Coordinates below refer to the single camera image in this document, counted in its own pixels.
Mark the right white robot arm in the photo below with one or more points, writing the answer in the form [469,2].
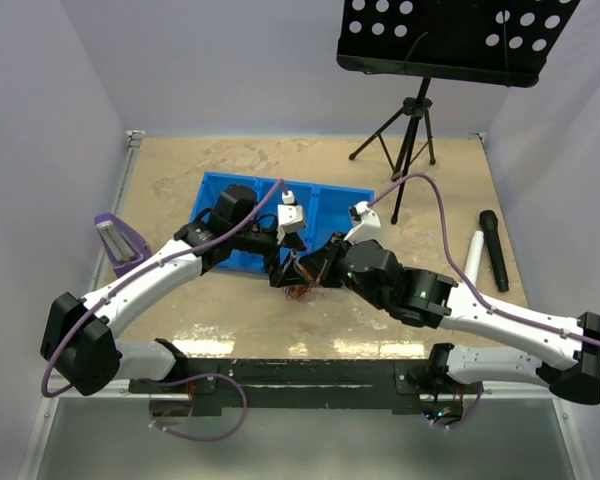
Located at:
[559,353]

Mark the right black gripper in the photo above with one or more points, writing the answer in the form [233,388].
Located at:
[320,265]

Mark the black microphone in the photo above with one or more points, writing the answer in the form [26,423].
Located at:
[488,222]

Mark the white microphone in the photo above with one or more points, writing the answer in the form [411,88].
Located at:
[473,260]

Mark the purple metronome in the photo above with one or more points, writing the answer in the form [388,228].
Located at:
[124,246]

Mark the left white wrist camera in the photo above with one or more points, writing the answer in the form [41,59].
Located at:
[290,216]

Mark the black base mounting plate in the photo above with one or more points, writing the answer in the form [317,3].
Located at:
[341,384]

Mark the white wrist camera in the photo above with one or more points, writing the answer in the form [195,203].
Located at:
[290,216]
[365,223]

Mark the black music stand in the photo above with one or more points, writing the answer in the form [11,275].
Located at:
[502,43]

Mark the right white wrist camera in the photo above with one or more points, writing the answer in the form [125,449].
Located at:
[365,223]

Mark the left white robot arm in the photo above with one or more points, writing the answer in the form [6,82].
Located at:
[82,336]

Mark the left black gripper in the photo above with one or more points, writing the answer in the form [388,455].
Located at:
[288,272]

